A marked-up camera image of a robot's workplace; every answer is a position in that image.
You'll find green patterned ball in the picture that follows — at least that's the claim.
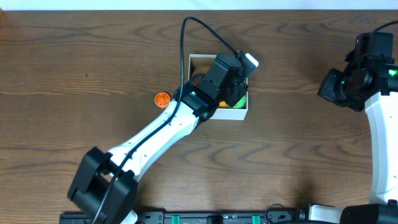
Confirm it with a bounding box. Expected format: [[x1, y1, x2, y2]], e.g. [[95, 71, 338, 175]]
[[229, 95, 247, 109]]

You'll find brown plush toy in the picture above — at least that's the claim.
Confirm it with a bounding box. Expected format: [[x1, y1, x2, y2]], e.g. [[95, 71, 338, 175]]
[[190, 65, 211, 86]]

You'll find white cardboard box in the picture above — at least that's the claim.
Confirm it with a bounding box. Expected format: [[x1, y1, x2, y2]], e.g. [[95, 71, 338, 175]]
[[188, 54, 249, 121]]

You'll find orange patterned ball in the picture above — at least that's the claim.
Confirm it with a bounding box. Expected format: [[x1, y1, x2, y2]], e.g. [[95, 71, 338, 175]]
[[154, 91, 171, 109]]

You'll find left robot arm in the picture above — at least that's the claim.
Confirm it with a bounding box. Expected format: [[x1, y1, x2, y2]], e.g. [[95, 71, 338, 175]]
[[67, 52, 259, 223]]

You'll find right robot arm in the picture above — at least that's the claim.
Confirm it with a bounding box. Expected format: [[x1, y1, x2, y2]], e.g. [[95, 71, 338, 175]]
[[297, 30, 397, 223]]

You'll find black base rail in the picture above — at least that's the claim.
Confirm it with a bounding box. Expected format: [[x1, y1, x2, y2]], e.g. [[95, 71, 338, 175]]
[[58, 208, 312, 224]]

